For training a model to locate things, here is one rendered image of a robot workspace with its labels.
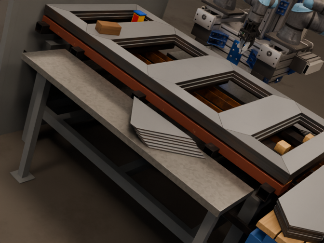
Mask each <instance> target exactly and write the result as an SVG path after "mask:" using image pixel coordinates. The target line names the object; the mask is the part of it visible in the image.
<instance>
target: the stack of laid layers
mask: <svg viewBox="0 0 324 243"><path fill-rule="evenodd" d="M70 12H71V13H73V14H74V15H76V16H77V17H78V18H80V19H81V20H109V19H132V18H133V15H134V13H135V12H134V10H126V11H70ZM44 13H45V14H46V15H47V16H49V17H50V18H52V19H53V20H54V21H56V22H57V23H58V24H60V25H61V26H63V27H64V28H65V29H67V30H68V31H70V32H71V33H72V34H74V35H75V36H77V37H78V38H79V39H81V40H82V41H84V42H85V43H87V44H88V45H89V46H91V47H92V48H94V49H95V50H96V51H98V52H99V53H101V54H102V55H103V56H105V57H106V58H107V59H109V60H110V61H112V62H113V63H114V64H116V65H117V66H119V67H120V68H122V69H123V70H124V71H126V72H127V73H129V74H130V75H131V76H133V77H134V78H136V79H137V80H138V81H140V82H141V83H143V84H144V85H145V86H147V87H148V88H150V89H151V90H152V91H154V92H155V93H157V94H158V95H159V96H161V97H162V98H164V99H165V100H166V101H168V102H169V103H171V104H172V105H173V106H175V107H176V108H178V109H179V110H180V111H182V112H183V113H185V114H186V115H188V116H189V117H190V118H192V119H193V120H195V121H196V122H197V123H198V124H200V125H201V126H203V127H204V128H205V129H207V130H208V131H210V132H211V133H213V134H214V135H216V136H217V137H218V138H220V139H221V140H223V141H224V142H225V143H227V144H228V145H230V146H231V147H232V148H234V149H235V150H237V151H238V152H239V153H241V154H242V155H243V156H245V157H246V158H248V159H249V160H250V161H252V162H253V163H255V164H256V165H257V166H259V167H260V168H262V169H263V170H264V171H266V172H267V173H269V174H270V175H271V176H273V177H274V178H276V179H277V180H279V181H280V182H281V183H283V184H284V185H285V184H286V183H288V182H289V181H291V180H292V179H294V178H295V177H296V176H298V175H299V174H301V173H302V172H304V171H305V170H307V169H308V168H309V167H311V166H312V165H314V164H315V163H317V162H318V161H319V160H321V159H322V158H323V157H324V153H322V154H321V155H319V156H318V157H316V158H315V159H313V160H312V161H310V162H309V163H307V164H306V165H304V166H303V167H301V168H300V169H298V170H297V171H295V172H294V173H292V174H291V175H289V174H288V173H287V172H285V171H284V170H283V169H281V168H280V167H278V166H277V165H275V164H274V163H272V162H271V161H270V160H268V159H267V158H265V157H264V156H262V155H261V154H259V153H258V152H257V151H255V150H254V149H252V148H251V147H249V146H248V145H247V144H245V143H244V142H242V141H241V140H239V139H238V138H237V137H235V136H234V135H232V134H231V133H229V132H228V131H227V130H225V129H224V128H222V127H221V126H219V125H218V124H217V123H215V122H214V121H212V120H211V119H209V118H208V117H206V116H205V115H203V114H202V113H201V112H199V111H198V110H197V109H195V108H194V107H192V106H191V105H189V104H188V103H187V102H185V101H184V100H182V99H181V98H179V97H178V96H177V95H175V94H174V93H172V92H171V91H169V90H168V89H166V88H165V87H163V86H162V85H161V84H159V83H158V82H156V81H155V80H154V79H152V78H151V77H149V76H148V75H147V74H145V73H144V72H142V71H141V70H139V69H138V68H136V67H135V66H133V65H132V64H131V63H129V62H128V61H126V60H125V59H123V58H122V57H121V56H119V55H118V54H116V53H115V52H113V51H112V50H111V49H109V48H108V47H106V46H105V45H103V44H102V43H101V42H99V41H98V40H96V39H95V38H93V37H92V36H90V35H89V34H88V33H86V32H85V31H83V30H82V29H80V28H79V27H78V26H76V25H75V24H73V23H72V22H70V21H69V20H67V19H66V18H64V17H63V16H62V15H60V14H59V13H58V12H56V11H55V10H53V9H52V8H50V7H49V6H48V5H45V9H44ZM112 41H114V42H115V43H117V44H118V45H119V46H121V47H122V48H132V47H141V46H150V45H159V44H169V43H174V44H175V45H177V46H178V47H180V48H182V49H183V50H185V51H186V52H188V53H189V54H191V55H193V56H194V57H200V56H206V55H208V54H207V53H205V52H203V51H202V50H200V49H199V48H197V47H195V46H194V45H192V44H190V43H189V42H187V41H186V40H184V39H182V38H181V37H179V36H178V35H176V34H174V35H162V36H151V37H139V38H127V39H116V40H112ZM229 80H232V81H234V82H235V83H237V84H238V85H240V86H242V87H243V88H245V89H246V90H248V91H250V92H251V93H253V94H254V95H256V96H257V97H259V98H261V99H262V98H264V97H267V96H270V95H273V94H271V93H269V92H268V91H266V90H264V89H263V88H261V87H260V86H258V85H256V84H255V83H253V82H252V81H250V80H248V79H247V78H245V77H244V76H242V75H240V74H239V73H237V72H236V71H229V72H225V73H220V74H215V75H211V76H207V77H202V78H198V79H193V80H189V81H183V82H179V83H176V85H178V86H179V87H181V88H182V89H184V90H185V91H188V90H192V89H196V88H200V87H204V86H208V85H212V84H216V83H220V82H224V81H229ZM298 122H299V123H300V124H302V125H303V126H305V127H306V128H308V129H310V130H311V131H313V132H314V133H316V134H317V135H318V134H320V133H321V132H323V131H324V126H322V125H321V124H319V123H318V122H316V121H314V120H313V119H311V118H310V117H308V116H306V115H305V114H303V113H300V114H298V115H295V116H293V117H291V118H289V119H287V120H284V121H282V122H280V123H278V124H275V125H273V126H271V127H269V128H267V129H264V130H262V131H260V132H258V133H256V134H253V135H251V136H252V137H254V138H255V139H257V140H258V141H261V140H263V139H265V138H268V137H270V136H272V135H274V134H276V133H278V132H280V131H282V130H284V129H286V128H288V127H290V126H292V125H294V124H296V123H298Z"/></svg>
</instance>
